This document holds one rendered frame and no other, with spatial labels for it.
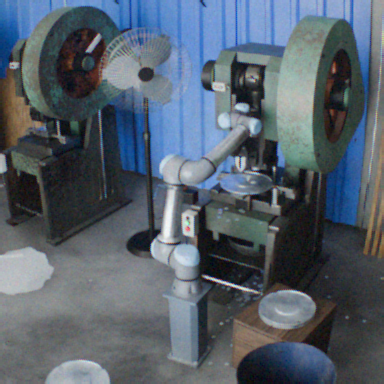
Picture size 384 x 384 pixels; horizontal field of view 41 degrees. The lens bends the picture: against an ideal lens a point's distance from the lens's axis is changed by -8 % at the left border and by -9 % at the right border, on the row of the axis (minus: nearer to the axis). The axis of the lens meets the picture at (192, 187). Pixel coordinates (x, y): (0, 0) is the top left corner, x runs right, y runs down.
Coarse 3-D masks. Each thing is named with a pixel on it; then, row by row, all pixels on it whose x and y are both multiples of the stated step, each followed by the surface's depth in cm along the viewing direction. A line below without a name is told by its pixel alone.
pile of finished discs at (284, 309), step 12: (264, 300) 268; (276, 300) 267; (288, 300) 265; (300, 300) 266; (264, 312) 258; (276, 312) 258; (288, 312) 256; (300, 312) 256; (312, 312) 256; (276, 324) 250; (288, 324) 247; (300, 324) 250
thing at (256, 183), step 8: (232, 176) 309; (240, 176) 309; (248, 176) 309; (256, 176) 308; (264, 176) 308; (224, 184) 299; (232, 184) 299; (240, 184) 297; (248, 184) 297; (256, 184) 297; (264, 184) 298; (232, 192) 290; (240, 192) 289; (256, 192) 289
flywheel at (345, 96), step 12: (336, 60) 274; (348, 60) 280; (336, 72) 278; (348, 72) 285; (336, 84) 259; (348, 84) 262; (324, 96) 261; (336, 96) 257; (348, 96) 258; (324, 108) 267; (336, 108) 262; (348, 108) 295; (324, 120) 273; (336, 120) 291; (336, 132) 288
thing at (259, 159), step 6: (252, 108) 291; (258, 108) 290; (252, 114) 287; (258, 114) 286; (252, 138) 293; (258, 138) 291; (258, 144) 292; (252, 150) 292; (258, 150) 293; (264, 150) 293; (270, 150) 301; (240, 156) 296; (252, 156) 292; (258, 156) 294; (264, 156) 295; (270, 156) 302; (252, 162) 295; (258, 162) 296; (264, 162) 297
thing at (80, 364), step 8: (80, 360) 230; (56, 368) 225; (64, 368) 225; (72, 368) 226; (80, 368) 226; (88, 368) 226; (96, 368) 226; (48, 376) 220; (56, 376) 220; (64, 376) 220; (72, 376) 220; (80, 376) 220; (88, 376) 221; (96, 376) 221; (104, 376) 222
